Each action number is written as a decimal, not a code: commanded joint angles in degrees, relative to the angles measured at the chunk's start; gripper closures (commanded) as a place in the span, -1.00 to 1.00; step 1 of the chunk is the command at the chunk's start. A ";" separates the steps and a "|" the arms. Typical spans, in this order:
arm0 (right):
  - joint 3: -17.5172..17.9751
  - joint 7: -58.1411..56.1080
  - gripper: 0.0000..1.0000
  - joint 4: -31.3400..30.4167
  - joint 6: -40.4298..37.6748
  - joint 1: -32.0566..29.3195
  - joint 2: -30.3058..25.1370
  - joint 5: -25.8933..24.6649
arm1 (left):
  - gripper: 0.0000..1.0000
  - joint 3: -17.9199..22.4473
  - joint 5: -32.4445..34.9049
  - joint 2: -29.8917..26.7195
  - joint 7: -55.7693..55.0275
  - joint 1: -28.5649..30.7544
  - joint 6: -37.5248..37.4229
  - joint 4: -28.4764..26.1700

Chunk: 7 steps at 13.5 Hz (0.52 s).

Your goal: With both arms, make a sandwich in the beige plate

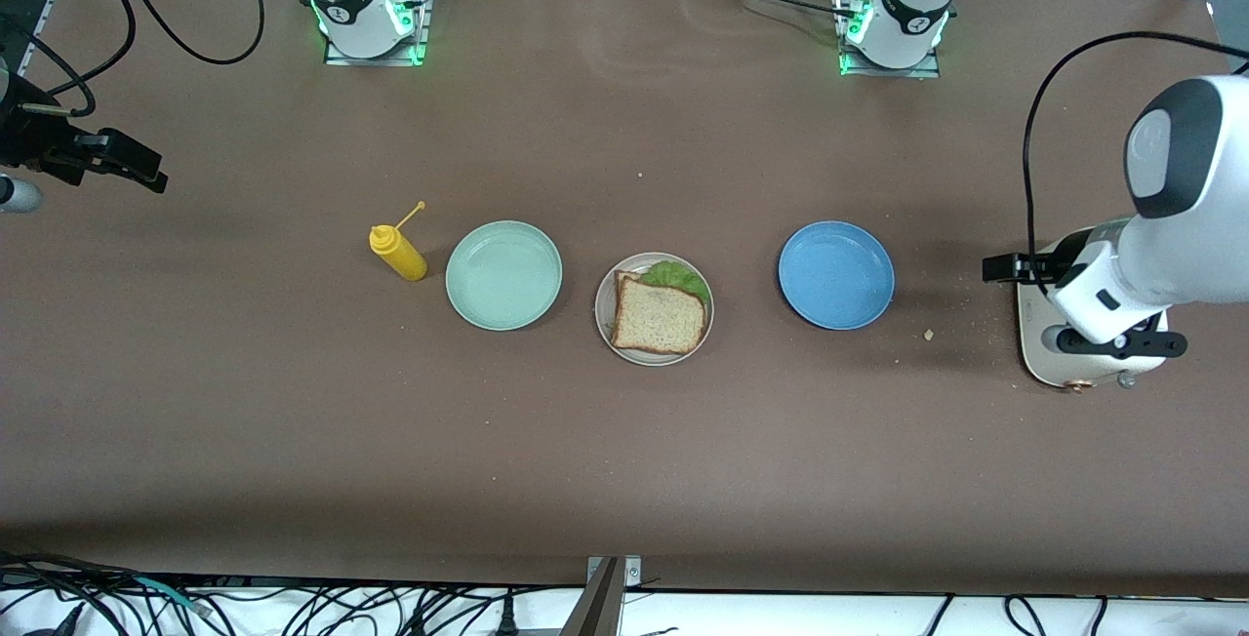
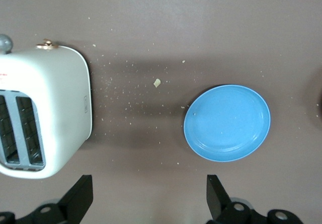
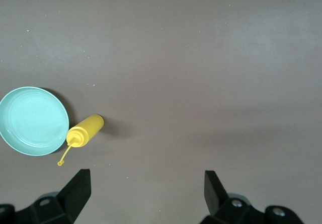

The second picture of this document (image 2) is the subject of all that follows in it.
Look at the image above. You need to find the blue plate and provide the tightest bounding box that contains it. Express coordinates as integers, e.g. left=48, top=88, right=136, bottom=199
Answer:
left=183, top=84, right=272, bottom=163

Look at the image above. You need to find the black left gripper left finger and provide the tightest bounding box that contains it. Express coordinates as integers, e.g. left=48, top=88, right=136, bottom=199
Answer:
left=16, top=175, right=94, bottom=224

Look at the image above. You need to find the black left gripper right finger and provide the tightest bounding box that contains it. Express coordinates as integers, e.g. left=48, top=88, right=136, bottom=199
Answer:
left=207, top=175, right=262, bottom=224

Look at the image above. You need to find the cream white toaster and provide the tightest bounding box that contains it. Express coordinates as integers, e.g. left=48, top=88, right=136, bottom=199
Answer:
left=0, top=34, right=93, bottom=180

